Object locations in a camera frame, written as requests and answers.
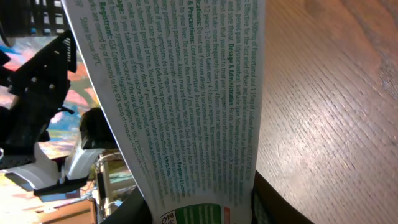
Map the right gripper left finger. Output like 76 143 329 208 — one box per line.
101 187 152 224

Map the white green medicine box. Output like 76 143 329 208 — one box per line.
63 0 265 223

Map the grey plastic mesh basket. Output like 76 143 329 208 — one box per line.
1 0 69 38

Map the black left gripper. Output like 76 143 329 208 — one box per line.
1 30 77 156

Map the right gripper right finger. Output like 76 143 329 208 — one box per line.
251 171 313 224

